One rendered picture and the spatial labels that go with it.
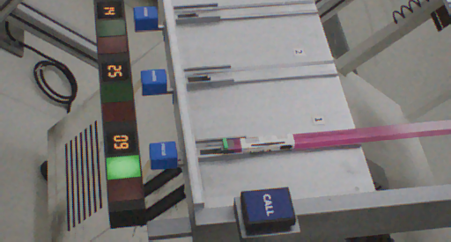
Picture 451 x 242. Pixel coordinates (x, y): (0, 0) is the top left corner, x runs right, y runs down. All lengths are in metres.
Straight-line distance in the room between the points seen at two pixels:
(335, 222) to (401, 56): 2.56
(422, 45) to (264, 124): 2.48
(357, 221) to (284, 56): 0.24
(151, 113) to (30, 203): 0.38
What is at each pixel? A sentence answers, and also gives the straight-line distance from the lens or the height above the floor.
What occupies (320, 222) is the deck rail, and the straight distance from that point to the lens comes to 0.85.
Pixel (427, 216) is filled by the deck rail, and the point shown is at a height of 0.88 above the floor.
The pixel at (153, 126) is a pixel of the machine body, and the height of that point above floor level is 0.38.
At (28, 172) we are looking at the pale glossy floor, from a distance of 1.78.
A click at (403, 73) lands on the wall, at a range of 3.34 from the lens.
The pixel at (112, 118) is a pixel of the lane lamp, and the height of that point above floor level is 0.65.
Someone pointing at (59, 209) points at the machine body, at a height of 0.10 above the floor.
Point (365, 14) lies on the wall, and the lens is 3.62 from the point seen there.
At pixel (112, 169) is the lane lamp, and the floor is 0.65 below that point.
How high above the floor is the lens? 1.17
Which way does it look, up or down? 28 degrees down
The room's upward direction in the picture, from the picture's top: 55 degrees clockwise
